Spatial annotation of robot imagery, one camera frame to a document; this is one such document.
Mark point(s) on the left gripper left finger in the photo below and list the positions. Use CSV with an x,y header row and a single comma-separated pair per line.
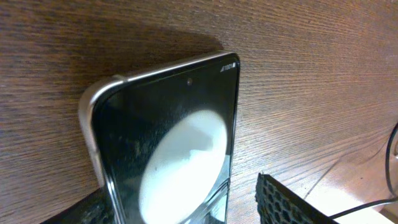
x,y
93,209

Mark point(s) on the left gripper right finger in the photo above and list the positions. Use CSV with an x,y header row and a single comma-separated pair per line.
x,y
276,204

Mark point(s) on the black smartphone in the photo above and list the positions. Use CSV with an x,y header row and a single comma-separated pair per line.
x,y
161,140

